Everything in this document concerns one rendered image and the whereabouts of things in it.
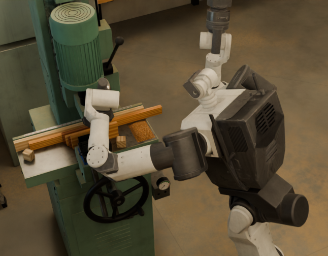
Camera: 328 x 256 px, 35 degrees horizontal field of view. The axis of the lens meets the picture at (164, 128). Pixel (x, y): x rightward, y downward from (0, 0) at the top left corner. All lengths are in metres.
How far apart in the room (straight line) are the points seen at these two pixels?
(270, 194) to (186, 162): 0.37
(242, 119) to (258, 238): 0.61
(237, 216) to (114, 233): 0.90
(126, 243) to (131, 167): 1.12
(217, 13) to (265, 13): 3.17
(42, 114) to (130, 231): 0.74
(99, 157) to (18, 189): 1.78
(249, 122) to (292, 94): 2.51
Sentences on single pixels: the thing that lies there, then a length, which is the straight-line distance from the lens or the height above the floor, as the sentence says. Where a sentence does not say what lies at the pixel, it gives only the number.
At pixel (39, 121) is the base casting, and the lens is 2.64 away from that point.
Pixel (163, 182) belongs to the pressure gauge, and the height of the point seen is 0.68.
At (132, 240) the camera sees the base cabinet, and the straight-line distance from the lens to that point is 2.76.
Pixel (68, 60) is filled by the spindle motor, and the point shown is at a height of 1.34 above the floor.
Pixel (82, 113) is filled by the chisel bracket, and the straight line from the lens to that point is 2.23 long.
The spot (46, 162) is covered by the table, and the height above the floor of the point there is 0.90.
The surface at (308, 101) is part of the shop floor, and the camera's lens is 4.07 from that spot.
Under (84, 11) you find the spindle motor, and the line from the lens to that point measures 2.02.
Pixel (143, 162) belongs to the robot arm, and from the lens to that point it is 1.66.
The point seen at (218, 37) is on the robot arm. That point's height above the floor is 1.43.
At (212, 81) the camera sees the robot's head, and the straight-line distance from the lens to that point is 1.76.
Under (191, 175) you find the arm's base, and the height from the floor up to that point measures 1.28.
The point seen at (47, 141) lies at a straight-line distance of 2.33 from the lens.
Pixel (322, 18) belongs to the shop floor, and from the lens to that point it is 5.16.
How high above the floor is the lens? 2.46
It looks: 41 degrees down
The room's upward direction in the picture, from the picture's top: 1 degrees counter-clockwise
